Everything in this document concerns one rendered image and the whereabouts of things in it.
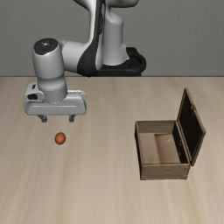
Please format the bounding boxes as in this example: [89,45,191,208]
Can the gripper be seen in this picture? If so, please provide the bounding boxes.
[23,81,88,123]

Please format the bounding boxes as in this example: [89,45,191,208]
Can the brown egg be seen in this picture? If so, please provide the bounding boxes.
[54,131,67,145]

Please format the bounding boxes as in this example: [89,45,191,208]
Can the wooden box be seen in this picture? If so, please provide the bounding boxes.
[134,120,192,181]

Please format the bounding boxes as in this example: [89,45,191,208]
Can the wooden box lid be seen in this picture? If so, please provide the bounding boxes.
[176,87,207,167]

